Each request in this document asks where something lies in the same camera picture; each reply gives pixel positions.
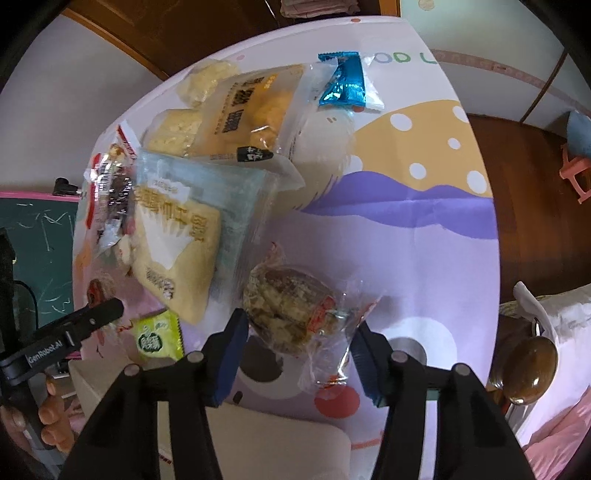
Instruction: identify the cartoon printed tablecloth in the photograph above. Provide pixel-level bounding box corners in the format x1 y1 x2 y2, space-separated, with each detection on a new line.
71 16 502 480

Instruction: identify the person's left hand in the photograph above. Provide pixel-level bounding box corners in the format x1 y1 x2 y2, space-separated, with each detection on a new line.
0 373 77 450

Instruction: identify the beige cracker packet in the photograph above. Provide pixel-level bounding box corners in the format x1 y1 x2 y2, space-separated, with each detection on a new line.
141 108 206 160

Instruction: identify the clear packet of brown brittle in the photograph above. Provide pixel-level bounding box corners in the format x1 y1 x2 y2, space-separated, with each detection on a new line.
242 242 384 393

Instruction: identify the pink blanket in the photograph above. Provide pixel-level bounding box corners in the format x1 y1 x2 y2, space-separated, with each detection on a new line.
522 388 591 476

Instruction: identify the pink framed chalkboard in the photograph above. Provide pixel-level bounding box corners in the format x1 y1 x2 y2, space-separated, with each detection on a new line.
0 191 81 324

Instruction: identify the blue foil candy packet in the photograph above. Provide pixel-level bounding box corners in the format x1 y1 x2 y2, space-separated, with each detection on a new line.
318 51 385 112

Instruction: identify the clear packet of pale flakes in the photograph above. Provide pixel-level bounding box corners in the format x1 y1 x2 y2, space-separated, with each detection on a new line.
178 59 243 109

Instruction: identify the brown wooden cabinet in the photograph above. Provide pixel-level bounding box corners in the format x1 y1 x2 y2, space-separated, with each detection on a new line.
60 0 402 81

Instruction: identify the beige cardboard box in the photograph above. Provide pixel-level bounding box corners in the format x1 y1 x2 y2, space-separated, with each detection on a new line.
69 357 354 480

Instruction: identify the wooden bedpost knob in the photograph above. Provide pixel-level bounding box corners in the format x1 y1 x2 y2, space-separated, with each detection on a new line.
501 336 559 407

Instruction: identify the white pillow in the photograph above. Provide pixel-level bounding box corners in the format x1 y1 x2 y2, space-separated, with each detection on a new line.
512 281 591 416

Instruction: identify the red and white snack packet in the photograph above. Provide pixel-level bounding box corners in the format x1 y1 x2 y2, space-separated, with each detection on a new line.
83 124 141 252

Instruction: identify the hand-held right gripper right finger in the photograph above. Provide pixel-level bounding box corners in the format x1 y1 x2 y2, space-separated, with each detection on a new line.
351 320 532 480

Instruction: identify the blue pillow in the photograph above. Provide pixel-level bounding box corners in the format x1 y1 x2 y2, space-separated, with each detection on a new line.
567 110 591 155

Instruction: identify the small green snack packet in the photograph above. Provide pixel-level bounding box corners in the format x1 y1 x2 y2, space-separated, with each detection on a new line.
127 310 185 361

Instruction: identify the white round bun packet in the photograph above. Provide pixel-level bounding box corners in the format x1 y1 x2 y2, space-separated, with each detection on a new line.
277 111 356 210

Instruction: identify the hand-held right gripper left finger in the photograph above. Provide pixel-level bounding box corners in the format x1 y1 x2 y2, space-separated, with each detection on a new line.
58 308 250 480

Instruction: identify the orange bread packet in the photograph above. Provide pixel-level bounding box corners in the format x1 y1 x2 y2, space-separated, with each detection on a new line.
190 64 340 168

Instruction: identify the light blue toast packet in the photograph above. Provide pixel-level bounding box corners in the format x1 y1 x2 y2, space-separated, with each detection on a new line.
131 150 305 326

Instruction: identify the pink plastic stool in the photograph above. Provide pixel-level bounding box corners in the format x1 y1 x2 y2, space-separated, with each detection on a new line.
560 143 591 204

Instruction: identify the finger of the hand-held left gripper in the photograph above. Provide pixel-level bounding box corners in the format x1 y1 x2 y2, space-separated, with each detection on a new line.
65 298 125 343

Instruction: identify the stack of folded cloths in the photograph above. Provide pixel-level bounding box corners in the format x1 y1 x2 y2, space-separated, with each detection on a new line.
279 0 365 19

